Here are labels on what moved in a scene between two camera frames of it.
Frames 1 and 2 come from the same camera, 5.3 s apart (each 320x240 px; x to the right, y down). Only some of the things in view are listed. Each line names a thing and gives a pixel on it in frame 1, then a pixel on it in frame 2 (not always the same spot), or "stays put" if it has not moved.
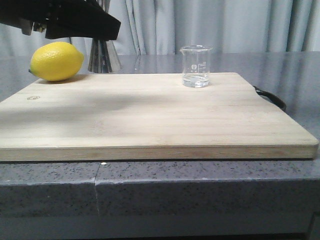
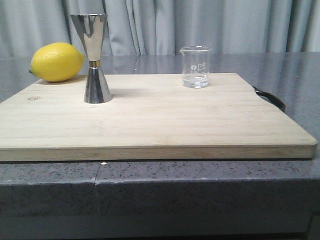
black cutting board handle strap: [273, 98] stays put
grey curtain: [161, 27] stays put
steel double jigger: [103, 58] to [91, 27]
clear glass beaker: [195, 65] stays put
